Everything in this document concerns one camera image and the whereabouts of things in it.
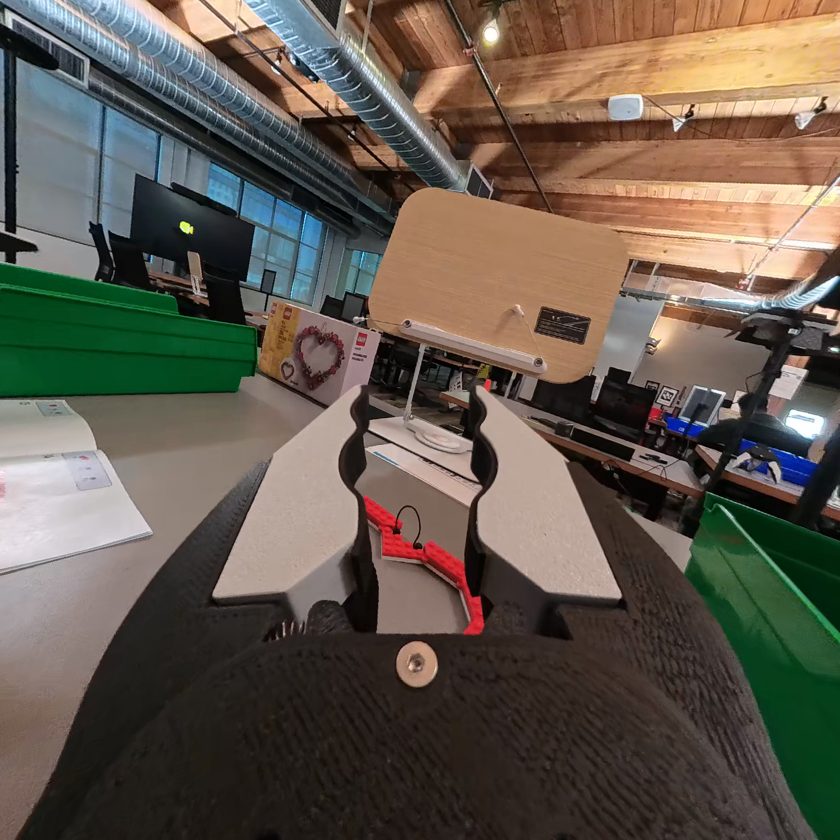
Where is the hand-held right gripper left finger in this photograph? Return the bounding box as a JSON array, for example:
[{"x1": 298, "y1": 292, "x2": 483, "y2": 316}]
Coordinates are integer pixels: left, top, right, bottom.
[{"x1": 212, "y1": 385, "x2": 380, "y2": 635}]

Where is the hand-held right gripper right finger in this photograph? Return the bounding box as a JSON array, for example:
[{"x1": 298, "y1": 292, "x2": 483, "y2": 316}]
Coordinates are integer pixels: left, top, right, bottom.
[{"x1": 462, "y1": 386, "x2": 623, "y2": 634}]

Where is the red lego heart frame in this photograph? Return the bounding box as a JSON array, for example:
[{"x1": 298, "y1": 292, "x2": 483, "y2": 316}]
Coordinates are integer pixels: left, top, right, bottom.
[{"x1": 363, "y1": 497, "x2": 487, "y2": 635}]

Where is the lego set box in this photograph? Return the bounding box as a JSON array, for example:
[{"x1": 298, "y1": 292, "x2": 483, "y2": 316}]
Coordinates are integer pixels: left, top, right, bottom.
[{"x1": 258, "y1": 298, "x2": 382, "y2": 408}]

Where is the lego instruction booklet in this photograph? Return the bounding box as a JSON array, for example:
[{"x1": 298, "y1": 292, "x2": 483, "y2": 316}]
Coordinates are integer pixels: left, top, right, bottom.
[{"x1": 0, "y1": 399, "x2": 154, "y2": 576}]

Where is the black keyboard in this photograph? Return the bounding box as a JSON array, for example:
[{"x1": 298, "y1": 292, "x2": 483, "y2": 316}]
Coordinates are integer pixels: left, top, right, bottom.
[{"x1": 570, "y1": 430, "x2": 636, "y2": 463}]

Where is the wooden office desk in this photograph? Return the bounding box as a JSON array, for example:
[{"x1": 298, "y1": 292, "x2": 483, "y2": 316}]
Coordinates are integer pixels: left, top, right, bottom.
[{"x1": 440, "y1": 390, "x2": 706, "y2": 501}]

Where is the black computer monitor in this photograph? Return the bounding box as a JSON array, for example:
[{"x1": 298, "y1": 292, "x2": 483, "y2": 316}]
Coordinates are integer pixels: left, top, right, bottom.
[
  {"x1": 594, "y1": 377, "x2": 657, "y2": 442},
  {"x1": 530, "y1": 374, "x2": 597, "y2": 422}
]

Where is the white framed tablet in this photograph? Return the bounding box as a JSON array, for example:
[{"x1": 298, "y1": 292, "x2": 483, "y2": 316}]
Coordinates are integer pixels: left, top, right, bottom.
[{"x1": 679, "y1": 386, "x2": 727, "y2": 427}]

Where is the black white device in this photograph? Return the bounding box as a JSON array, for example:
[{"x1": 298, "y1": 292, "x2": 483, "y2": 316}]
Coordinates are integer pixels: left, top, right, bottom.
[{"x1": 731, "y1": 445, "x2": 782, "y2": 484}]

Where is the black office chair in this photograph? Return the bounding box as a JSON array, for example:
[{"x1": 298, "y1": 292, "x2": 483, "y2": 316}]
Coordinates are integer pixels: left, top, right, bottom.
[
  {"x1": 108, "y1": 231, "x2": 156, "y2": 290},
  {"x1": 200, "y1": 262, "x2": 248, "y2": 326}
]

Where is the green plastic bin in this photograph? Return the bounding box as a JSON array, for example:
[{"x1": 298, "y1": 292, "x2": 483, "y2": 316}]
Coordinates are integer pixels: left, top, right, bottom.
[
  {"x1": 0, "y1": 285, "x2": 258, "y2": 399},
  {"x1": 685, "y1": 492, "x2": 840, "y2": 840},
  {"x1": 0, "y1": 262, "x2": 179, "y2": 313}
]

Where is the black tripod stand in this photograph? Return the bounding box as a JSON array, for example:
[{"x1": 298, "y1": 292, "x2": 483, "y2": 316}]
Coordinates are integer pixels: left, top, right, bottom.
[
  {"x1": 791, "y1": 249, "x2": 840, "y2": 530},
  {"x1": 682, "y1": 307, "x2": 829, "y2": 529}
]

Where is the large black screen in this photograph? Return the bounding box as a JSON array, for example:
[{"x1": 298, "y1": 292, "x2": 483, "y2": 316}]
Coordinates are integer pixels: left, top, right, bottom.
[{"x1": 130, "y1": 174, "x2": 256, "y2": 283}]

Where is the black pole stand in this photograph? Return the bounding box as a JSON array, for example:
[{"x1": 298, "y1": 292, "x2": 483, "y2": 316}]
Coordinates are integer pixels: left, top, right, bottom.
[{"x1": 0, "y1": 26, "x2": 60, "y2": 263}]

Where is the silver ventilation duct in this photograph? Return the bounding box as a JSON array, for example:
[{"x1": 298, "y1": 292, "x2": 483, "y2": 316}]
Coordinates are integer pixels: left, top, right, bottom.
[
  {"x1": 0, "y1": 0, "x2": 398, "y2": 221},
  {"x1": 246, "y1": 0, "x2": 494, "y2": 200}
]

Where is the white wall vent grille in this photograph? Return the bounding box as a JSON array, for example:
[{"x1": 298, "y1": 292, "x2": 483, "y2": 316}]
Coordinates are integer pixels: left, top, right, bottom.
[{"x1": 0, "y1": 13, "x2": 90, "y2": 88}]

